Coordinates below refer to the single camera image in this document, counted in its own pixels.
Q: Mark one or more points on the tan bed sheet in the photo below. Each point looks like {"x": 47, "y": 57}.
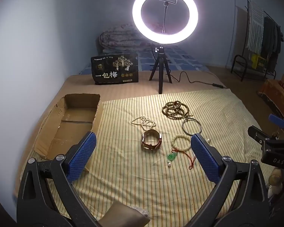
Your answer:
{"x": 132, "y": 89}

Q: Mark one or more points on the folded quilt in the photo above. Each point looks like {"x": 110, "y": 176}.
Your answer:
{"x": 118, "y": 37}

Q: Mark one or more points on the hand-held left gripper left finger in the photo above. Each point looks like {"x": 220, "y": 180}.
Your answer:
{"x": 82, "y": 156}

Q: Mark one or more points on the black clothes rack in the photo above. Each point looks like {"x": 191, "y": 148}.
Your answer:
{"x": 247, "y": 9}

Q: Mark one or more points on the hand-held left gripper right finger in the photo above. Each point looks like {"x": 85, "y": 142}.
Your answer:
{"x": 203, "y": 158}

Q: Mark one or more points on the yellow striped cloth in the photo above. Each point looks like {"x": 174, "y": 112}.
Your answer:
{"x": 132, "y": 182}

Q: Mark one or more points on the blue patterned bedsheet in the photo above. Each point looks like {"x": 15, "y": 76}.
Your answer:
{"x": 179, "y": 59}

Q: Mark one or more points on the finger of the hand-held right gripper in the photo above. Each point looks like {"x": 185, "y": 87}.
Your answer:
{"x": 278, "y": 121}
{"x": 259, "y": 134}

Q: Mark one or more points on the orange cardboard box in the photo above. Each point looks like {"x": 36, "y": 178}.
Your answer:
{"x": 274, "y": 94}

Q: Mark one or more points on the black tripod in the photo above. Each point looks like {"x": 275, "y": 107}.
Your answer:
{"x": 161, "y": 75}

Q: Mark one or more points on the phone clamp on pole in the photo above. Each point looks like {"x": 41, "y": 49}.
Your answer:
{"x": 166, "y": 1}

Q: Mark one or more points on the metal bangle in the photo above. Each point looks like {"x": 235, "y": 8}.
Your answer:
{"x": 183, "y": 127}

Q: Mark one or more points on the yellow box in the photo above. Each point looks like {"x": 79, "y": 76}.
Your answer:
{"x": 259, "y": 62}

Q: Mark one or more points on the black printed packaging box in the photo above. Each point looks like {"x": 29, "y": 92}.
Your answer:
{"x": 113, "y": 71}

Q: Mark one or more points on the white striped hanging cloth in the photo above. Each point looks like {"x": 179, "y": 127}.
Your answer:
{"x": 255, "y": 28}

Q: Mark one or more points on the dark hanging garments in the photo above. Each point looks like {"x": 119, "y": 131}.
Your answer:
{"x": 271, "y": 37}

